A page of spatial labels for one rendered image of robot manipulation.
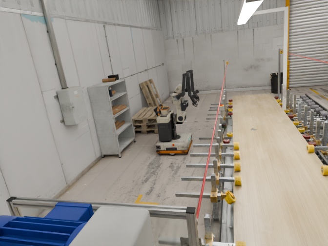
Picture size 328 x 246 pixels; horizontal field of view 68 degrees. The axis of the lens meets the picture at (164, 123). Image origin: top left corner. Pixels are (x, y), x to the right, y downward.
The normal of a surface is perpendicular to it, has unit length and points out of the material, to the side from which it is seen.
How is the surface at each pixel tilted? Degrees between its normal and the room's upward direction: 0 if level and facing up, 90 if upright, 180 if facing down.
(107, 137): 90
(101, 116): 90
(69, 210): 0
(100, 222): 0
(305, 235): 0
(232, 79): 90
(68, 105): 90
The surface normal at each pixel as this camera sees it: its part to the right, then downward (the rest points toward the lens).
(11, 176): 0.96, -0.04
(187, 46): -0.26, 0.31
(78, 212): -0.12, -0.95
